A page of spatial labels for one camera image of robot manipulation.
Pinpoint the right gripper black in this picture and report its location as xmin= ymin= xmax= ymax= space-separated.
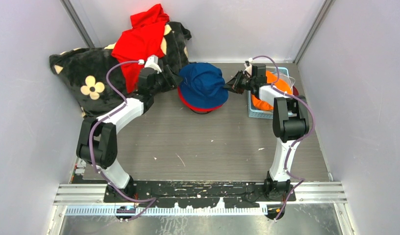
xmin=223 ymin=70 xmax=255 ymax=94

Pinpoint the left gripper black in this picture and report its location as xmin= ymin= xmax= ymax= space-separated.
xmin=150 ymin=65 xmax=183 ymax=96

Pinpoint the blue bucket hat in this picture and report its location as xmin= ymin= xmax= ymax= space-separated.
xmin=177 ymin=63 xmax=228 ymax=111

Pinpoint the light blue plastic basket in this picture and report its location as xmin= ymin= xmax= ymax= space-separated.
xmin=248 ymin=67 xmax=296 ymax=119

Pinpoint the orange hat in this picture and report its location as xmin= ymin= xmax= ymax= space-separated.
xmin=251 ymin=70 xmax=293 ymax=111

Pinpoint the red bucket hat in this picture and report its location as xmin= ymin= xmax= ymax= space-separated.
xmin=177 ymin=87 xmax=224 ymax=114

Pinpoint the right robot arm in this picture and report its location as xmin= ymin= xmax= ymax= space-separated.
xmin=224 ymin=62 xmax=310 ymax=201

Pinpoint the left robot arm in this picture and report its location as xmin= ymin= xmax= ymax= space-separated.
xmin=76 ymin=66 xmax=183 ymax=202

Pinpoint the red cloth on blanket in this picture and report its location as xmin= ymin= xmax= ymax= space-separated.
xmin=110 ymin=3 xmax=170 ymax=94

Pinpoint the dark red hat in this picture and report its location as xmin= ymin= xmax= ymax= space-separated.
xmin=291 ymin=86 xmax=299 ymax=96

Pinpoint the black floral plush blanket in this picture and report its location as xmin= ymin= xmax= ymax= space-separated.
xmin=49 ymin=22 xmax=192 ymax=117

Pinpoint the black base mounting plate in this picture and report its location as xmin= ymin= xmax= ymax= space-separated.
xmin=103 ymin=180 xmax=297 ymax=209

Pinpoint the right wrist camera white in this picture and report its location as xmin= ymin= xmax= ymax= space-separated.
xmin=243 ymin=58 xmax=253 ymax=77

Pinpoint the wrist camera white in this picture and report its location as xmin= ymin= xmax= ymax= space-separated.
xmin=243 ymin=58 xmax=253 ymax=77
xmin=144 ymin=55 xmax=162 ymax=73

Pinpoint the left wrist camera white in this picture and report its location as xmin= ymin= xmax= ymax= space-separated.
xmin=144 ymin=55 xmax=162 ymax=73

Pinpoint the aluminium rail frame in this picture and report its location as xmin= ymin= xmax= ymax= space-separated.
xmin=53 ymin=182 xmax=348 ymax=216

